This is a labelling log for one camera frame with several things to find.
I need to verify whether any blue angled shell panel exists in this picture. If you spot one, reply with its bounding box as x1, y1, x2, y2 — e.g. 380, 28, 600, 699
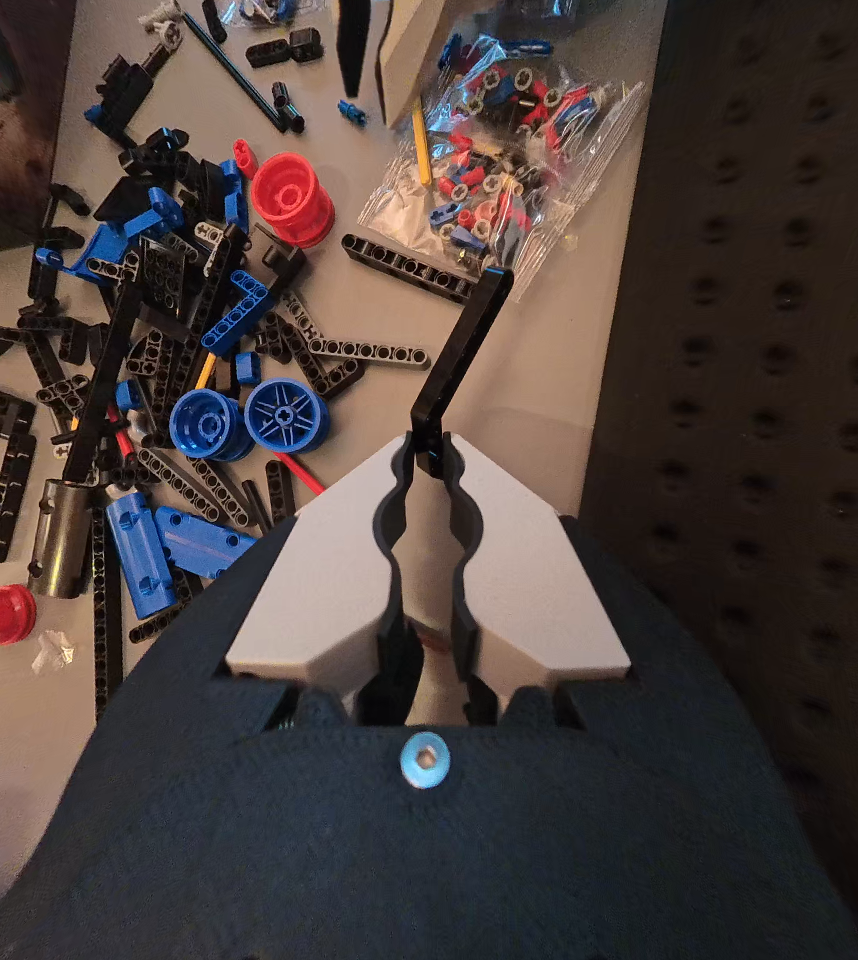
153, 506, 258, 580

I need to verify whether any small clear plastic piece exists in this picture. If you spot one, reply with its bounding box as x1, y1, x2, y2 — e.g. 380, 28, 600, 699
30, 630, 76, 672

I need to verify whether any grey desk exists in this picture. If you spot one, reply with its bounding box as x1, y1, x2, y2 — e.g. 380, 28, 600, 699
0, 0, 670, 901

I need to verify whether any black short beam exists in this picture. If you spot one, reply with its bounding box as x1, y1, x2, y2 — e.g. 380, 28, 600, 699
265, 461, 297, 522

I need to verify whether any blue L-shaped beam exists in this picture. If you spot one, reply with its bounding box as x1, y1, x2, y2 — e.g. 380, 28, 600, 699
200, 270, 273, 354

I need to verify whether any red axle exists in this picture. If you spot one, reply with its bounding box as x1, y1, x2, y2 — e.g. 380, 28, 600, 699
275, 450, 327, 496

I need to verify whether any printed toy set box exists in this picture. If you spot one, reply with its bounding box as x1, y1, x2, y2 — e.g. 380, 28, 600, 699
0, 0, 78, 260

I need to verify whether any blue wheel hub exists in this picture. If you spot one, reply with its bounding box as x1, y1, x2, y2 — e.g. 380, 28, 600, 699
168, 388, 258, 462
243, 377, 333, 455

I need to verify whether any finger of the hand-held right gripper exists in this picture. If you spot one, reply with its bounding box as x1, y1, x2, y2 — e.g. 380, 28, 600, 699
335, 0, 374, 99
375, 0, 450, 129

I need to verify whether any blue curved shell panel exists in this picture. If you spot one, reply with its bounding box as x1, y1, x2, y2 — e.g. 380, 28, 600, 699
105, 491, 177, 620

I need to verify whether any black flat beam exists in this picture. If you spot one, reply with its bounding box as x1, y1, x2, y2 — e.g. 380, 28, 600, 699
129, 592, 190, 645

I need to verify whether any small bag of red parts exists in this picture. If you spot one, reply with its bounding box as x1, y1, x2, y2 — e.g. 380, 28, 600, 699
357, 33, 648, 301

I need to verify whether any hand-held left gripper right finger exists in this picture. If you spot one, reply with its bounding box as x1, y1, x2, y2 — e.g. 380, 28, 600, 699
440, 431, 633, 717

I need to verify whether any black curved shell panel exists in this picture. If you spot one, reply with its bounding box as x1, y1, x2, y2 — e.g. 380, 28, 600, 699
27, 478, 94, 600

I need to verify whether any dark perforated panel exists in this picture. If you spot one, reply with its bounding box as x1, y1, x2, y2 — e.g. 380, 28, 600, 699
579, 0, 858, 924

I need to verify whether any dark angled beam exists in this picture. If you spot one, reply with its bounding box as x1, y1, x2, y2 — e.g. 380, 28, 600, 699
408, 266, 516, 481

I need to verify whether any grey long beam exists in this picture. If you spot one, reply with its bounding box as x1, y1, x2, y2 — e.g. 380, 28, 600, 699
307, 337, 432, 370

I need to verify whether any pile of loose building parts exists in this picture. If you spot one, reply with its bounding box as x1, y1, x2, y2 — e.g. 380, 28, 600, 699
0, 127, 434, 646

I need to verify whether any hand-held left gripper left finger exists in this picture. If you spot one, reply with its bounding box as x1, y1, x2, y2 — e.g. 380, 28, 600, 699
225, 433, 409, 714

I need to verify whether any long black beam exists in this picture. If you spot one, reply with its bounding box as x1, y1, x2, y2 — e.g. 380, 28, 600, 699
341, 234, 479, 305
91, 510, 124, 721

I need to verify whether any long black axle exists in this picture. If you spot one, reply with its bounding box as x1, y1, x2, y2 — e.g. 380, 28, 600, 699
183, 11, 285, 135

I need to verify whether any black axle connector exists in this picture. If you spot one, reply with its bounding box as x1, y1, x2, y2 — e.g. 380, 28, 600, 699
271, 81, 306, 132

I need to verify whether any blue curved mudguard panel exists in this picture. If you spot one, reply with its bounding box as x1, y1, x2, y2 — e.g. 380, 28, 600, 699
35, 187, 183, 286

